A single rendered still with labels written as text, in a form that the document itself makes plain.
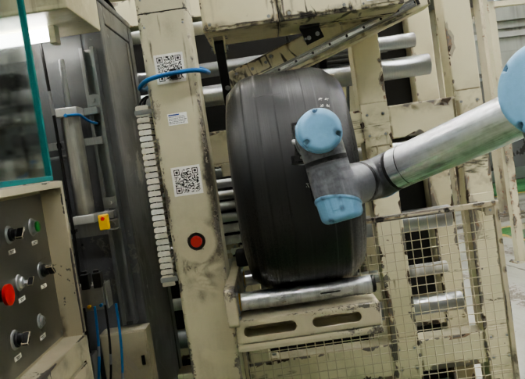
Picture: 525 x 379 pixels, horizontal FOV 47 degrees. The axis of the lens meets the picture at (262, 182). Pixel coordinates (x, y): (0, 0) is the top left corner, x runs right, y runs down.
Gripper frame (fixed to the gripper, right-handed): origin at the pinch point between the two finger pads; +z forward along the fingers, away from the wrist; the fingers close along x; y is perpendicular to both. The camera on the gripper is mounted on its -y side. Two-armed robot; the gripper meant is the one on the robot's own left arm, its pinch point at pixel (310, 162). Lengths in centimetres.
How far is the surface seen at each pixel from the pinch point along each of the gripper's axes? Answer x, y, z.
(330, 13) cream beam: -15, 47, 43
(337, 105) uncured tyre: -8.8, 12.9, 6.9
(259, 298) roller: 16.2, -29.9, 18.0
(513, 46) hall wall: -491, 259, 1026
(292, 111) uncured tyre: 1.9, 12.8, 5.1
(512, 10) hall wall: -498, 327, 1019
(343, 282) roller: -4.9, -29.0, 18.4
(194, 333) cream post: 35, -37, 27
